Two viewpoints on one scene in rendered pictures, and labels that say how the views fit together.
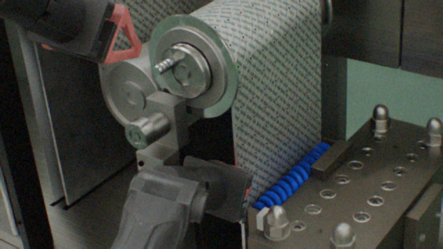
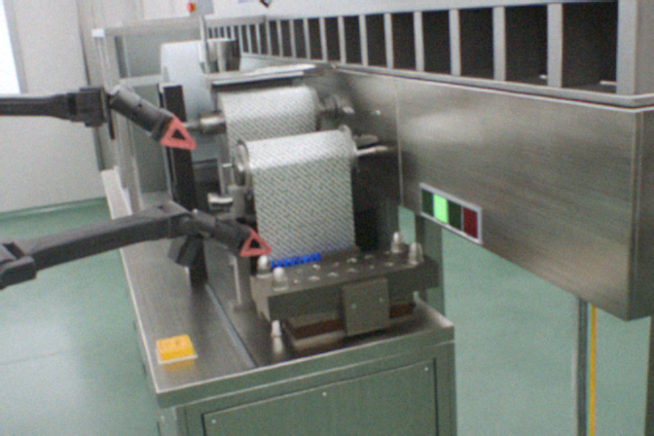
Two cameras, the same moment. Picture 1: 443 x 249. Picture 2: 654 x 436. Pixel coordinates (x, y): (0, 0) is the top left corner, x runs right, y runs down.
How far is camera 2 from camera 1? 1.14 m
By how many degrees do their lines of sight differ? 34
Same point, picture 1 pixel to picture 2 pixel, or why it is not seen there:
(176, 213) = (160, 216)
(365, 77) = not seen: outside the picture
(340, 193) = (322, 269)
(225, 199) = (233, 241)
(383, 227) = (316, 284)
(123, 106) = not seen: hidden behind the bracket
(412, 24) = (404, 173)
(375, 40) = (393, 185)
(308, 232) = not seen: hidden behind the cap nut
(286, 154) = (311, 242)
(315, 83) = (345, 204)
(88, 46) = (152, 132)
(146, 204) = (151, 210)
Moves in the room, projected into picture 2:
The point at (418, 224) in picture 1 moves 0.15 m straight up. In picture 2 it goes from (345, 292) to (341, 226)
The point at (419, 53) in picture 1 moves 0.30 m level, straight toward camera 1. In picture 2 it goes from (407, 195) to (304, 226)
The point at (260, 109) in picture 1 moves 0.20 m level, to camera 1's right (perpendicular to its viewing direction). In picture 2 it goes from (281, 203) to (355, 210)
